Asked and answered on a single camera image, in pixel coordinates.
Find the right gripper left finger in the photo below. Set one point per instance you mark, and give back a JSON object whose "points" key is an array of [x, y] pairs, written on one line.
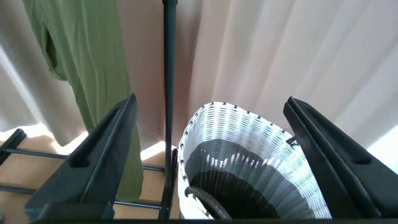
{"points": [[90, 174]]}

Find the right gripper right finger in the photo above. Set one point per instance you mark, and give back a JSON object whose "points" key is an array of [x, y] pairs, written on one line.
{"points": [[351, 174]]}

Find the green printed t-shirt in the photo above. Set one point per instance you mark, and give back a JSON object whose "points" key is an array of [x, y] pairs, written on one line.
{"points": [[90, 62]]}

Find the black clothes rack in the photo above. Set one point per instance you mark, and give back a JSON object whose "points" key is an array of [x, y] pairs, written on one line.
{"points": [[169, 77]]}

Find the white laundry basket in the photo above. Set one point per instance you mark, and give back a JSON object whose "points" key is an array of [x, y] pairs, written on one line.
{"points": [[236, 124]]}

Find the beige curtain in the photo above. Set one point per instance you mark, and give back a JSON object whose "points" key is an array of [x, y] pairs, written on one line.
{"points": [[280, 46]]}

